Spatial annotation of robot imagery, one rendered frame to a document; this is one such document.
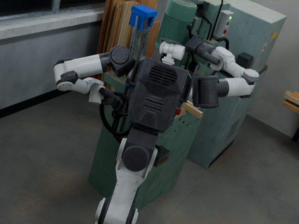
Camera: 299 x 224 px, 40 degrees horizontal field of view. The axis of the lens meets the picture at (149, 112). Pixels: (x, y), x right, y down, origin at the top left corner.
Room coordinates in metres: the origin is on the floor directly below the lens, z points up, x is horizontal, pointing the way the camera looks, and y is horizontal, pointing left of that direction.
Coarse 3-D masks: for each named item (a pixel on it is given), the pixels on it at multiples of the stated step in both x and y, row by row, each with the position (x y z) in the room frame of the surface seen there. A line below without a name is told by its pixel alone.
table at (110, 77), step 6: (108, 72) 2.45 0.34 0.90; (114, 72) 2.48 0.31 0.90; (108, 78) 2.42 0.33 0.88; (114, 78) 2.40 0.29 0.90; (120, 78) 2.43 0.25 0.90; (126, 78) 2.46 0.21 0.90; (114, 84) 2.39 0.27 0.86; (120, 84) 2.37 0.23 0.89; (120, 90) 2.36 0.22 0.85; (186, 114) 2.26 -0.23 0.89; (174, 120) 2.15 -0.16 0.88; (180, 120) 2.21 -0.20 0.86
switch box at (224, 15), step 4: (220, 12) 2.60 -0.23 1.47; (224, 12) 2.59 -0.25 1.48; (228, 12) 2.62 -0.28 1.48; (232, 12) 2.66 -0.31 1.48; (220, 16) 2.59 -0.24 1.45; (224, 16) 2.58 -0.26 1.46; (228, 16) 2.59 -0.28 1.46; (232, 16) 2.64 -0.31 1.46; (220, 20) 2.59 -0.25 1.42; (224, 20) 2.58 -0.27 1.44; (216, 24) 2.60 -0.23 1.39; (220, 24) 2.58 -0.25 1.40; (224, 24) 2.58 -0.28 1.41; (216, 28) 2.59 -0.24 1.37; (220, 28) 2.58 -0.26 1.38; (224, 28) 2.60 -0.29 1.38; (228, 28) 2.65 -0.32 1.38; (216, 32) 2.59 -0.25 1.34; (220, 32) 2.58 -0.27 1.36; (220, 36) 2.59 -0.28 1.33
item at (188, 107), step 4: (184, 104) 2.30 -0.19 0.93; (188, 104) 2.29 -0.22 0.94; (188, 108) 2.28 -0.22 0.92; (192, 108) 2.27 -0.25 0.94; (196, 108) 2.27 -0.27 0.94; (192, 112) 2.26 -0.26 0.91; (196, 112) 2.25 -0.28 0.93; (200, 112) 2.24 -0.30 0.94; (196, 116) 2.24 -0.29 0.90; (200, 116) 2.24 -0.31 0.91
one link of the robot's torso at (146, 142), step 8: (136, 128) 1.59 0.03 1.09; (128, 136) 1.52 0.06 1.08; (136, 136) 1.53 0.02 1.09; (144, 136) 1.54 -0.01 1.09; (152, 136) 1.56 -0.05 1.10; (128, 144) 1.49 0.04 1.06; (136, 144) 1.48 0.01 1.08; (144, 144) 1.50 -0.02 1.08; (152, 144) 1.52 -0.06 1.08; (128, 152) 1.43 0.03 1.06; (136, 152) 1.44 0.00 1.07; (144, 152) 1.44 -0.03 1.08; (152, 152) 1.49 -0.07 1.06; (128, 160) 1.42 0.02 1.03; (136, 160) 1.42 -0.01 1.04; (144, 160) 1.43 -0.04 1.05; (128, 168) 1.40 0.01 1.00; (136, 168) 1.41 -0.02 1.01
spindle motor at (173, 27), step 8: (168, 0) 2.42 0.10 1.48; (176, 0) 2.40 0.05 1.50; (184, 0) 2.46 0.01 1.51; (168, 8) 2.38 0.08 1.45; (176, 8) 2.34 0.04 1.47; (184, 8) 2.34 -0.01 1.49; (192, 8) 2.37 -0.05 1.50; (168, 16) 2.37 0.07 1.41; (176, 16) 2.34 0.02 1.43; (184, 16) 2.34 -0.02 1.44; (192, 16) 2.38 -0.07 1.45; (168, 24) 2.36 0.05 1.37; (176, 24) 2.34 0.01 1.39; (184, 24) 2.36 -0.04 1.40; (160, 32) 2.39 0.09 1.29; (168, 32) 2.35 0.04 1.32; (176, 32) 2.35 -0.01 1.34; (184, 32) 2.37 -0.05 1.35; (176, 40) 2.35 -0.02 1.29; (184, 40) 2.40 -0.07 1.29
